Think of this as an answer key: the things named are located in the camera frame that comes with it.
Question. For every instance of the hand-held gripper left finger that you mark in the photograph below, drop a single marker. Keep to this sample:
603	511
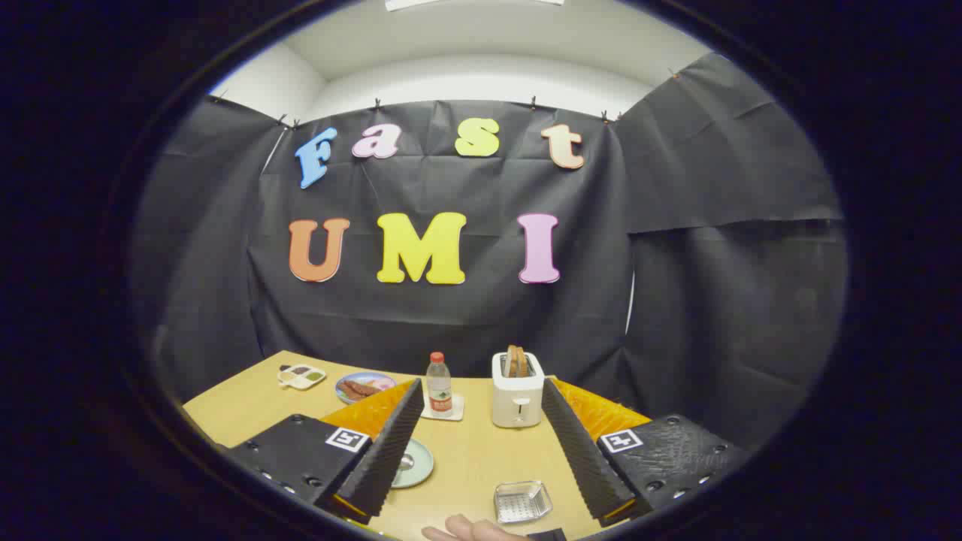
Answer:
387	458

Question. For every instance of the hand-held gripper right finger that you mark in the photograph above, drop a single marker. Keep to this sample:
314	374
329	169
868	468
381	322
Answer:
582	451

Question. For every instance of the light green plate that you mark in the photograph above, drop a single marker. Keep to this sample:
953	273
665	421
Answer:
419	467

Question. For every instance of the brown sausages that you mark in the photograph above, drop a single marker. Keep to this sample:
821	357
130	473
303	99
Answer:
359	390

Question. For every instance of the pink food piece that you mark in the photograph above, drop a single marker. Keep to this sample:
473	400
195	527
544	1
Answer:
383	383

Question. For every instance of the metal mesh basket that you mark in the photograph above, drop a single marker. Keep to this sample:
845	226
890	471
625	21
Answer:
522	503

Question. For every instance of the white square coaster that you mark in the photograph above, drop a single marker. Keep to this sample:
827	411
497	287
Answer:
457	413

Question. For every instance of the blue plate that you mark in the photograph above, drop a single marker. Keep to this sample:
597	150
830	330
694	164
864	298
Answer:
361	376

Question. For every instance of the clear plastic water bottle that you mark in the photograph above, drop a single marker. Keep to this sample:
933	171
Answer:
440	383

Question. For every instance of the white toaster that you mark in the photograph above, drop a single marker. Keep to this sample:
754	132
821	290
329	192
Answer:
507	391

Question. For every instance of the brown toast slice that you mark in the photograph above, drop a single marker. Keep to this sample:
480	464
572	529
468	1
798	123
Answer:
524	363
512	361

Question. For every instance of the white divided sauce dish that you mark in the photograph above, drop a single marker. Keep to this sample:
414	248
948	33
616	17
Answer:
301	381

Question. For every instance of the black backdrop cloth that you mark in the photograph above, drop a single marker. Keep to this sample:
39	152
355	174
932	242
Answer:
466	315

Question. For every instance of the ceiling light panel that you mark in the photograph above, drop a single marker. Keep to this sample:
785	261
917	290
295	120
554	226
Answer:
421	3

